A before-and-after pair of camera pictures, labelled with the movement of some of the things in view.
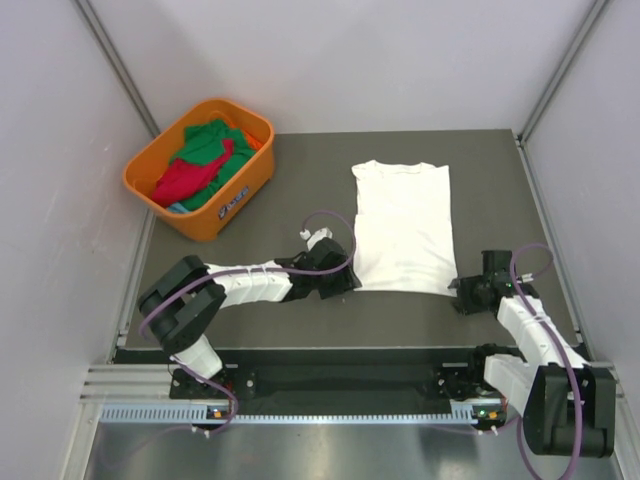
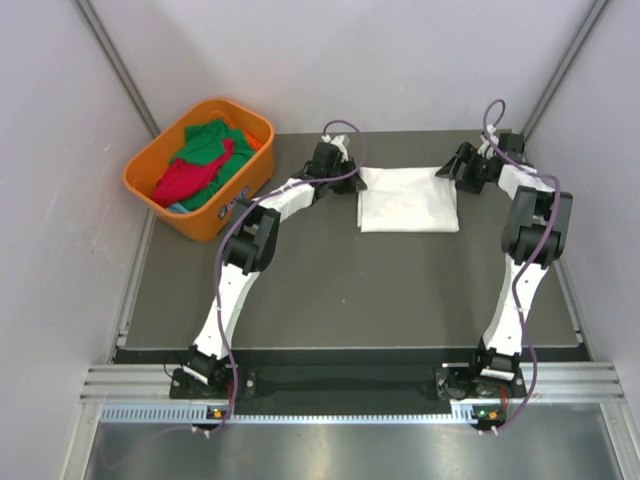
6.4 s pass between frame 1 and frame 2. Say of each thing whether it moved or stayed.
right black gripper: moved
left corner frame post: stayed
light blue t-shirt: stayed
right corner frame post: stayed
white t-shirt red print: moved
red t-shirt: stayed
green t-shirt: stayed
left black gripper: moved
